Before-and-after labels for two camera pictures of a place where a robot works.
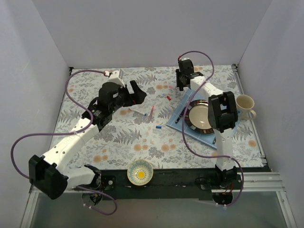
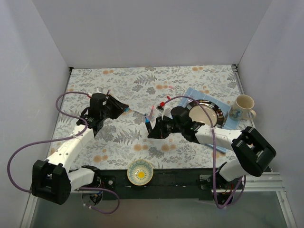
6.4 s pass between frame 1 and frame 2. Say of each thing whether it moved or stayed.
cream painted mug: stayed
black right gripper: moved
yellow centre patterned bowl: stayed
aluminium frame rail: stayed
